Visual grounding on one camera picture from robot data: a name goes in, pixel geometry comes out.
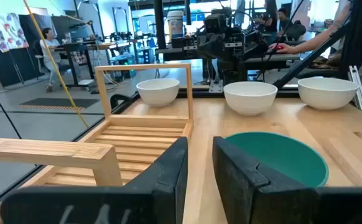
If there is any grey side desk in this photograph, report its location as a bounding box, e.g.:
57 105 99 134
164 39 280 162
243 53 300 71

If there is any yellow cable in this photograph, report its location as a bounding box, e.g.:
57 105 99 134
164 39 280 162
22 0 90 129

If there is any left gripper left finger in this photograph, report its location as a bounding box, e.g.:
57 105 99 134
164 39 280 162
0 136 189 224

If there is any white labelled tub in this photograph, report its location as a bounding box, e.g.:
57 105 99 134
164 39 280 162
167 10 185 40

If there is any white ribbed bowl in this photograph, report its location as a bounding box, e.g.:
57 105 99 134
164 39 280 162
136 77 181 108
297 77 360 111
223 81 279 117

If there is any black standing desk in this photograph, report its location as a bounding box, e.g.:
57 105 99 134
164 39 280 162
53 40 132 91

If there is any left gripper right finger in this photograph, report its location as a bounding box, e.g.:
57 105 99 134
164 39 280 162
211 136 362 224

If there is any wooden slatted shelf rack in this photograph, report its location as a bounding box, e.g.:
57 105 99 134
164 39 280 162
0 63 195 187

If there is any silver aluminium rail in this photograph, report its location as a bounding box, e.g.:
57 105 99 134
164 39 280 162
347 64 362 111

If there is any black partition panel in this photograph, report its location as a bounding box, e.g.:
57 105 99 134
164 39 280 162
0 14 55 88

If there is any black stand pole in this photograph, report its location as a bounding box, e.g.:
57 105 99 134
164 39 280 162
339 0 362 78

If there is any person's hand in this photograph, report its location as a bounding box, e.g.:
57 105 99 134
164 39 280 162
269 42 295 54

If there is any green bowl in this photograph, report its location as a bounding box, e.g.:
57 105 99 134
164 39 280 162
224 131 330 189

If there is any floral cloth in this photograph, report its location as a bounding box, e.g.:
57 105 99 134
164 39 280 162
0 11 30 53

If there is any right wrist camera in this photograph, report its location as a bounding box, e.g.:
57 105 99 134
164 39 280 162
203 12 229 34

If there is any black floor mat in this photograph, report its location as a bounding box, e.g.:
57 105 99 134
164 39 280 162
17 97 101 111

